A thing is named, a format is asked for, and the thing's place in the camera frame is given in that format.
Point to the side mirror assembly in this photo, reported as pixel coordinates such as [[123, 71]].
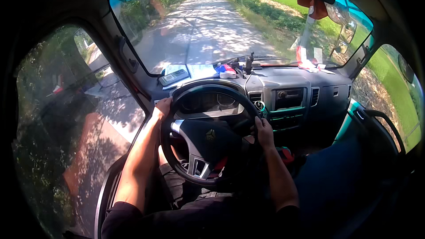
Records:
[[343, 28]]

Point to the person's left hand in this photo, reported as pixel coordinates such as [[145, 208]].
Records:
[[164, 107]]

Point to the dark blue passenger seat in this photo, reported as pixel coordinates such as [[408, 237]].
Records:
[[335, 179]]

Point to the person's body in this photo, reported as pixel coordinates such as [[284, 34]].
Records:
[[172, 220]]

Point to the red blue white packet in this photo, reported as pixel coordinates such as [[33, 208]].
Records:
[[226, 70]]

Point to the person's left fingers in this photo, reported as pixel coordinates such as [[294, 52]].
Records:
[[167, 101]]

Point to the person's right fingers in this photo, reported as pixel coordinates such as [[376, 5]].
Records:
[[259, 124]]

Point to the instrument cluster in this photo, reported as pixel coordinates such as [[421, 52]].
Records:
[[209, 102]]

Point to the grey handheld device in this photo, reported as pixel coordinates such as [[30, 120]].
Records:
[[172, 77]]

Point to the white red papers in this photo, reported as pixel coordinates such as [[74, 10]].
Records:
[[310, 63]]

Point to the black steering wheel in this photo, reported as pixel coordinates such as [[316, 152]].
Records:
[[207, 139]]

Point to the red black object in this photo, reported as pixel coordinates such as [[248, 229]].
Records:
[[285, 155]]

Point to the black phone holder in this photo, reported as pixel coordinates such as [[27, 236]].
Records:
[[249, 62]]

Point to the person's right hand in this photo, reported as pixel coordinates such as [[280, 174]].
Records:
[[265, 133]]

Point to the grey air vent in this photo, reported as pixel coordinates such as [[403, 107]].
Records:
[[314, 96]]

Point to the car radio unit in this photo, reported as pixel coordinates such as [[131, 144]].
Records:
[[288, 99]]

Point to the white paper sheets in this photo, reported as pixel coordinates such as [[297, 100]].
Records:
[[196, 72]]

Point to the windshield wiper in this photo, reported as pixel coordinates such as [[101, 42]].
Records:
[[255, 58]]

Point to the red hanging cloth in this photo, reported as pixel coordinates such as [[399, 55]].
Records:
[[313, 5]]

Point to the person's legs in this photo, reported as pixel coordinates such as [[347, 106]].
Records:
[[186, 182]]

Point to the black sun visor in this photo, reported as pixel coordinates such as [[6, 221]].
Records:
[[365, 0]]

